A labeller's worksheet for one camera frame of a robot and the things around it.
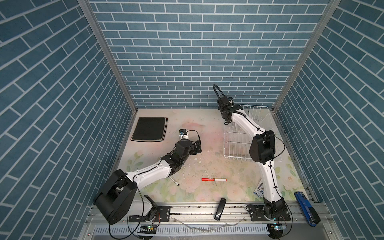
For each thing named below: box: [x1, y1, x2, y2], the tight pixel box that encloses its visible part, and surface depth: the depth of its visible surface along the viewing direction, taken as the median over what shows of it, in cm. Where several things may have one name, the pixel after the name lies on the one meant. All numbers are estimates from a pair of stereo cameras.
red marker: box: [201, 178, 227, 182], surface depth 86 cm
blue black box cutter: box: [294, 191, 321, 227], surface depth 75 cm
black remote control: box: [214, 197, 227, 222], surface depth 74 cm
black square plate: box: [130, 117, 168, 142], surface depth 107 cm
